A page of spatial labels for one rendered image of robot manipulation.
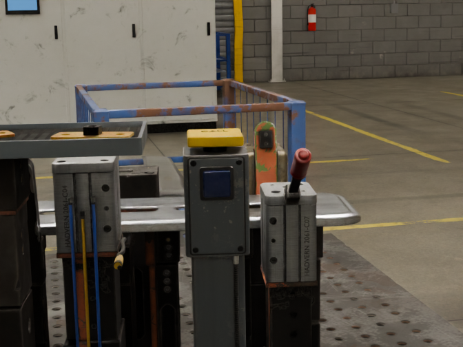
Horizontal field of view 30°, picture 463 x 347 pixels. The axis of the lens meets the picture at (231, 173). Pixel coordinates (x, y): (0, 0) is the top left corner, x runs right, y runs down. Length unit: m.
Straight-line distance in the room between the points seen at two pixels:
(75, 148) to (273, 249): 0.34
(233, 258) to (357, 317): 0.80
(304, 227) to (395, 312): 0.68
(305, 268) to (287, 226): 0.06
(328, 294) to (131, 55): 7.55
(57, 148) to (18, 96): 8.34
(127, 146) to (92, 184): 0.21
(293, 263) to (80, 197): 0.28
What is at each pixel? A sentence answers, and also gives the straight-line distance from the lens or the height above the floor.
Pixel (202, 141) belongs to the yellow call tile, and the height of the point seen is 1.15.
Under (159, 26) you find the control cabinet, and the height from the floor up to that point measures 1.14.
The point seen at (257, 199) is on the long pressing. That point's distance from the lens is 1.35.
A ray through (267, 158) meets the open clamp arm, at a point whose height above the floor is 1.05.
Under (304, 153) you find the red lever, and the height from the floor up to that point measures 1.13.
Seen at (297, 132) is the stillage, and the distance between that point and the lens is 3.29.
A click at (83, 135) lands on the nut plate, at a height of 1.16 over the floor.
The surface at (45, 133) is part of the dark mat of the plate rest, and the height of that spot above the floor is 1.16.
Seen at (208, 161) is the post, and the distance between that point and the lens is 0.92.
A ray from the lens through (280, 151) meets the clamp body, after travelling 1.43.
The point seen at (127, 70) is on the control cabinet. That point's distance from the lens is 9.26.
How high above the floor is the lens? 1.29
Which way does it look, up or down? 11 degrees down
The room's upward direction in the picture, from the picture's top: 1 degrees counter-clockwise
